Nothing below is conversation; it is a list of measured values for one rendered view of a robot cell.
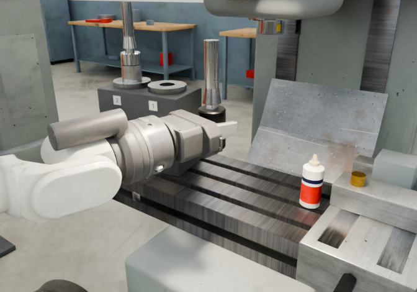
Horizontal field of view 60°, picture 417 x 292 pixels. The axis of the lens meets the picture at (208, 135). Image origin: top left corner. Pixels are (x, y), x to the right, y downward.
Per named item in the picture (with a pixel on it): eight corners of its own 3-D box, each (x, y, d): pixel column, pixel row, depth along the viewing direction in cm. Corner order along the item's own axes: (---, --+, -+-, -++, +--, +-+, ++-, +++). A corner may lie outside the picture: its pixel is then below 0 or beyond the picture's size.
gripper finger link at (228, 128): (234, 135, 63) (206, 144, 59) (234, 117, 62) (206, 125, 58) (240, 137, 62) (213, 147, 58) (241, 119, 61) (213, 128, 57)
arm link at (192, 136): (223, 114, 54) (155, 133, 47) (223, 171, 58) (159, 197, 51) (174, 96, 63) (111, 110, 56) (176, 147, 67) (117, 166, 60)
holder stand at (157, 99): (179, 177, 84) (175, 93, 77) (104, 159, 93) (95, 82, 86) (202, 158, 94) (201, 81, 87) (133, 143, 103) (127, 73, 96)
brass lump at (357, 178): (362, 188, 57) (363, 178, 57) (347, 184, 59) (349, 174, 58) (365, 183, 59) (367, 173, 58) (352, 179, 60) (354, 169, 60)
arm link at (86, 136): (151, 189, 52) (74, 220, 46) (116, 158, 60) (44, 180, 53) (151, 117, 47) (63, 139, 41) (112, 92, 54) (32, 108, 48)
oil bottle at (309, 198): (316, 211, 71) (322, 160, 67) (296, 205, 73) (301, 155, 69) (322, 202, 74) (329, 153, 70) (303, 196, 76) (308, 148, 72)
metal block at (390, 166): (408, 202, 58) (415, 168, 56) (368, 190, 62) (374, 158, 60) (414, 189, 62) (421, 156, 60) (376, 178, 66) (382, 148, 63)
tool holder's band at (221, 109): (229, 116, 60) (229, 110, 60) (203, 120, 59) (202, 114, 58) (219, 108, 64) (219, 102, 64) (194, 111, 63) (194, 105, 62)
